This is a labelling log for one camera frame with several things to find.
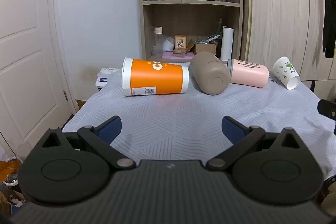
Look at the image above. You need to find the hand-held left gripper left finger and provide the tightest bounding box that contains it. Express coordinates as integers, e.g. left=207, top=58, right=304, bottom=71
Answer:
left=39, top=115, right=137, bottom=171

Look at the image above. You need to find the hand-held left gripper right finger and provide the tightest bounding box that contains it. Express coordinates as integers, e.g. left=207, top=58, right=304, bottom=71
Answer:
left=207, top=115, right=303, bottom=172

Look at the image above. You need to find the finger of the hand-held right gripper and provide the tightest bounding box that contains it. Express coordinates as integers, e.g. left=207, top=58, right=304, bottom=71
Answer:
left=317, top=99, right=336, bottom=121

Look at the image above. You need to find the white floral paper cup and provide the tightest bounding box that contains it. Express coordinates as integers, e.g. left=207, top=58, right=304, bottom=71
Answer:
left=272, top=56, right=301, bottom=90

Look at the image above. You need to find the pink insulated cup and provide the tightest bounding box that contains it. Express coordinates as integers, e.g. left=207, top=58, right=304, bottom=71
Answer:
left=227, top=58, right=270, bottom=88

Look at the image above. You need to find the tan insulated cup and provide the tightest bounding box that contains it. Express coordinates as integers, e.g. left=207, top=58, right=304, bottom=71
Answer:
left=190, top=52, right=232, bottom=96

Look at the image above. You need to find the orange and white paper cup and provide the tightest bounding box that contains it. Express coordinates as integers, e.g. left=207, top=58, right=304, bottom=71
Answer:
left=121, top=57, right=190, bottom=97

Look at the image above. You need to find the small white cup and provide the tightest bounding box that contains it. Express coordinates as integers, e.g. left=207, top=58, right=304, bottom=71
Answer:
left=163, top=37, right=175, bottom=52

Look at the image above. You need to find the white and blue box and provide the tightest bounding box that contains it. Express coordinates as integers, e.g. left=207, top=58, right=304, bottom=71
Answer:
left=95, top=67, right=122, bottom=92

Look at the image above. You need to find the grey patterned tablecloth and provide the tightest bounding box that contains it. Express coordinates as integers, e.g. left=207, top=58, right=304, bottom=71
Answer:
left=62, top=61, right=336, bottom=178

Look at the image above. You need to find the brown cardboard box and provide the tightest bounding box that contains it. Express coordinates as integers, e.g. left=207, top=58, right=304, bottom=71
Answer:
left=194, top=43, right=217, bottom=57

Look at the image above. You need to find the white cylinder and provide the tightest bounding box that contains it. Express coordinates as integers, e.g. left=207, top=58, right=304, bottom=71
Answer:
left=220, top=27, right=234, bottom=61

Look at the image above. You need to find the black hanging ribbon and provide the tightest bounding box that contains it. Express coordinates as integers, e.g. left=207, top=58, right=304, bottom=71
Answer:
left=316, top=0, right=336, bottom=59

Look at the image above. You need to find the wooden wardrobe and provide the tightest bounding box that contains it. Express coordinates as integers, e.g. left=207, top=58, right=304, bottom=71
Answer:
left=241, top=0, right=336, bottom=82

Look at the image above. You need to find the crumpled clear plastic wrap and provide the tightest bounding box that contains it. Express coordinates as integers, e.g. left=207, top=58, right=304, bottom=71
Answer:
left=196, top=34, right=220, bottom=45

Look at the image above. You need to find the pink tray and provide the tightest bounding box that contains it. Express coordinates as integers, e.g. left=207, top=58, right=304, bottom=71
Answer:
left=162, top=51, right=195, bottom=60

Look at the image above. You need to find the clear glass bottle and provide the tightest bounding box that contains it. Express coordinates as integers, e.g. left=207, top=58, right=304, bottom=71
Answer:
left=150, top=28, right=156, bottom=56

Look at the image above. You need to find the wooden floral box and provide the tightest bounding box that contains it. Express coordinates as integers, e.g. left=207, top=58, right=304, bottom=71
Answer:
left=174, top=35, right=188, bottom=53

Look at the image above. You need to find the clear bottle with white cap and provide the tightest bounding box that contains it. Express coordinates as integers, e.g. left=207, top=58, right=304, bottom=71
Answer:
left=155, top=26, right=164, bottom=55

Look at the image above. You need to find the orange plastic bag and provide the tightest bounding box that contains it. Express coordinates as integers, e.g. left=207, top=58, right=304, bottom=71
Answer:
left=0, top=159, right=22, bottom=183

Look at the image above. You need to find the wooden shelf unit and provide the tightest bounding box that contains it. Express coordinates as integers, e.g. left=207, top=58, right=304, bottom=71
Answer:
left=138, top=0, right=250, bottom=63

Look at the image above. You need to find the white door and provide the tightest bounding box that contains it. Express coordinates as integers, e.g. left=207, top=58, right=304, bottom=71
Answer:
left=0, top=0, right=75, bottom=147

